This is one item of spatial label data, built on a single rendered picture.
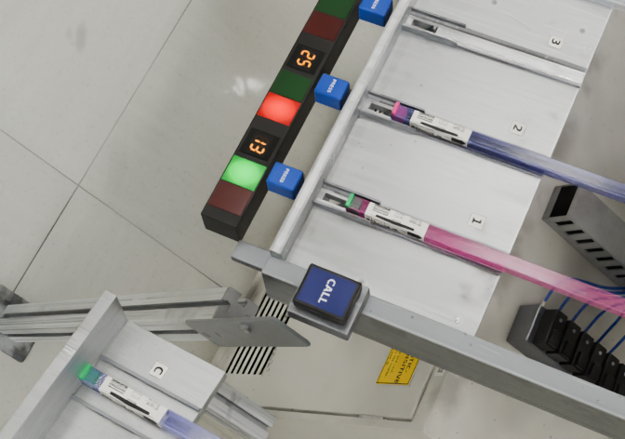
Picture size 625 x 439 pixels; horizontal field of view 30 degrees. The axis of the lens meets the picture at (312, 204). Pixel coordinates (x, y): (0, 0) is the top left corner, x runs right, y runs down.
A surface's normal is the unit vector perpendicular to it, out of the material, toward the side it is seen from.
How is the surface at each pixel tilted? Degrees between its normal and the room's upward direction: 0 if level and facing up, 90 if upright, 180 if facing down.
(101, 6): 0
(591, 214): 0
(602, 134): 0
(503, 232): 42
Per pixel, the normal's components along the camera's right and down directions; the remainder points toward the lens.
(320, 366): -0.71, -0.56
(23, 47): 0.56, -0.10
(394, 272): -0.07, -0.45
